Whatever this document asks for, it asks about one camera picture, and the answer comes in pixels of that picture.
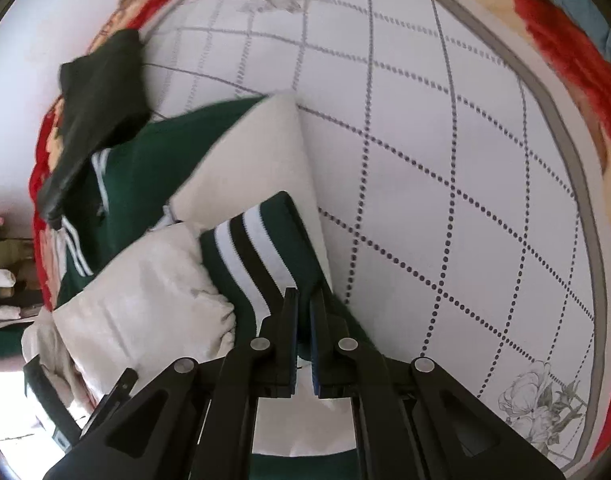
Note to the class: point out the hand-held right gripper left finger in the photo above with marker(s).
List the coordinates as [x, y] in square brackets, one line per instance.
[289, 340]

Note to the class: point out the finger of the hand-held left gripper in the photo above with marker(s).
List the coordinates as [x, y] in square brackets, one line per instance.
[50, 400]
[116, 390]

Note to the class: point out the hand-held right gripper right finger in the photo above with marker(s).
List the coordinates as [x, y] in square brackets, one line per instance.
[316, 350]

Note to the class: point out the green and white jacket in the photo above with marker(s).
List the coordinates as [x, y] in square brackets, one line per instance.
[135, 170]

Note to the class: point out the olive cloth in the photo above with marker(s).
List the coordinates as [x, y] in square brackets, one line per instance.
[5, 255]

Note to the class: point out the white dotted grid bed sheet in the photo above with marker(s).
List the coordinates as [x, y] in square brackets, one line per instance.
[435, 160]

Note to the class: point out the black garment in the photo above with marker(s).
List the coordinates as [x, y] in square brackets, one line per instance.
[97, 95]

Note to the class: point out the red floral blanket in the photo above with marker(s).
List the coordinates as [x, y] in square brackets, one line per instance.
[560, 45]

